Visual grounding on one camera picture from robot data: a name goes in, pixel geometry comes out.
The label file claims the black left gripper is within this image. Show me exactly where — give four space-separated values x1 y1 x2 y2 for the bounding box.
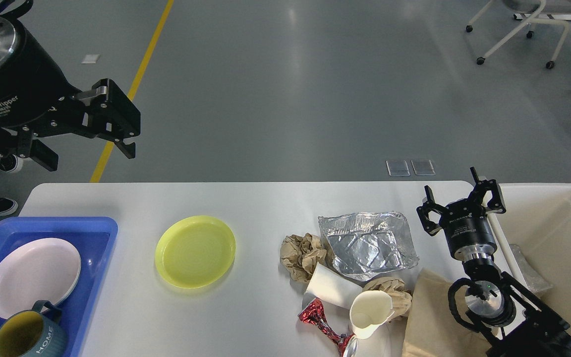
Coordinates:
0 16 141 172

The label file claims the teal HOME mug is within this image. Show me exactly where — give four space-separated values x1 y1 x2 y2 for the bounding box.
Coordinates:
0 300 69 357

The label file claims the black white sneaker far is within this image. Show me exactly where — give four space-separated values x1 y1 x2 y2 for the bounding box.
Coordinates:
0 155 23 174

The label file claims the brown paper bag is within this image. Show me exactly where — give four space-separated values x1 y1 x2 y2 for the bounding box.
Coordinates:
402 268 490 357

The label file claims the crushed white paper cup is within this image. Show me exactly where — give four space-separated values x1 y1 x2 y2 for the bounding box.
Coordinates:
349 290 395 339

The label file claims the white paper cup lying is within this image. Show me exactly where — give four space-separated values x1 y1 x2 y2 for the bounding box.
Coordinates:
302 264 363 309

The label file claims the yellow plastic plate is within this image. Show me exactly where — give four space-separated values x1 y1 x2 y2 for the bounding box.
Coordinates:
154 215 236 289

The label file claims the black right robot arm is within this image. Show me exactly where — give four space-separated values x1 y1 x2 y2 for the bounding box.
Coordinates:
416 168 571 357

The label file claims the blue plastic tray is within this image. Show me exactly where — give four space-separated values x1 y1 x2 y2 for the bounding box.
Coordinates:
0 217 118 357

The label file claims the beige plastic bin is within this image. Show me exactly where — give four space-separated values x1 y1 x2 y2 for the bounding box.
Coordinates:
489 183 571 335

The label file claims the crumpled brown paper ball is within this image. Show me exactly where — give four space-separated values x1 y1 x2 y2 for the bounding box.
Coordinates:
280 233 327 283

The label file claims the red foil wrapper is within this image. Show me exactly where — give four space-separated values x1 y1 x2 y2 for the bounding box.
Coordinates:
298 297 353 357

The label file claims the white rolling chair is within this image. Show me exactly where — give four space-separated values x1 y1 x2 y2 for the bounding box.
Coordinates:
476 0 571 69

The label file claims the white plate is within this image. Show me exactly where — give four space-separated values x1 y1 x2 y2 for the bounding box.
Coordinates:
0 238 81 319

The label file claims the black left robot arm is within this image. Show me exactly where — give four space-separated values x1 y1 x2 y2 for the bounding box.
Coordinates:
0 0 141 172

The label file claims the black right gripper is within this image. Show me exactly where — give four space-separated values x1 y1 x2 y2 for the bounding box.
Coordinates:
416 166 507 262

